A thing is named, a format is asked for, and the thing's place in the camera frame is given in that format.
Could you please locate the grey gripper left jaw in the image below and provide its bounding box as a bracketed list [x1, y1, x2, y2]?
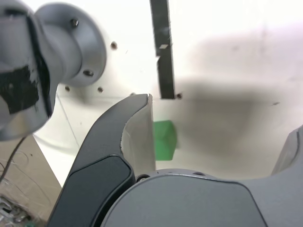
[46, 93, 157, 227]

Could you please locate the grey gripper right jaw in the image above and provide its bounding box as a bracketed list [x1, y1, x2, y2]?
[100, 124, 303, 227]

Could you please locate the green cube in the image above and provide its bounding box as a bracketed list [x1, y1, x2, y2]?
[153, 120, 178, 162]

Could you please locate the black tape strip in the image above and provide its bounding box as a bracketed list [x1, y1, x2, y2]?
[149, 0, 177, 100]

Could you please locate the black cable at arm foot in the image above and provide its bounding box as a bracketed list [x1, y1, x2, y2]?
[0, 135, 28, 186]

